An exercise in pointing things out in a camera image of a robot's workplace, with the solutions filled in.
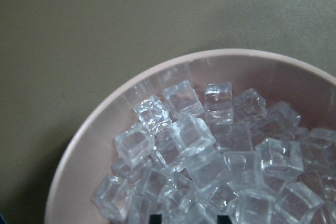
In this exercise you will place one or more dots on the pink bowl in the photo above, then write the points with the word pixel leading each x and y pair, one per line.
pixel 90 153

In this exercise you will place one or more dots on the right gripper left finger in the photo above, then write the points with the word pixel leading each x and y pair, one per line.
pixel 155 219

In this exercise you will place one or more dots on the pile of ice cubes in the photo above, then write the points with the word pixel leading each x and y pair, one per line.
pixel 191 160

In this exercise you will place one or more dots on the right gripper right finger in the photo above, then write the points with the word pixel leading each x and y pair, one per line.
pixel 222 219

